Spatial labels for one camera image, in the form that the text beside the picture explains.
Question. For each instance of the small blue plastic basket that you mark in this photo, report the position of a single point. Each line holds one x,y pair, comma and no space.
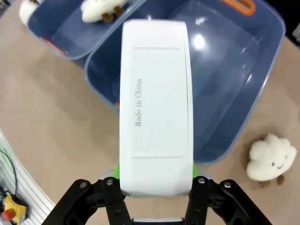
70,30

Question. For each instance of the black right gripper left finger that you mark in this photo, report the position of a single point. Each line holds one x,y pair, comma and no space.
77,206

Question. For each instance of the white digital clock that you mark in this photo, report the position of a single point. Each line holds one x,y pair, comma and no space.
155,107

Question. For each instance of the white aluminium table frame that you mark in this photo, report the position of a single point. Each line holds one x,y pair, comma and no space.
21,178

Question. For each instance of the yellow emergency stop button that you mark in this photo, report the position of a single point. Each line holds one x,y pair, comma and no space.
11,207

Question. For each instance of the white cloud plush toy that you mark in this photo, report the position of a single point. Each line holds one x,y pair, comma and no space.
103,10
272,157
27,9

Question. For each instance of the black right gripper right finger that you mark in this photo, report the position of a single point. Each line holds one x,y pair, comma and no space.
218,206

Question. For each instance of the large blue plastic basket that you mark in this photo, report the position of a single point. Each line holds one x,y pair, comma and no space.
220,77

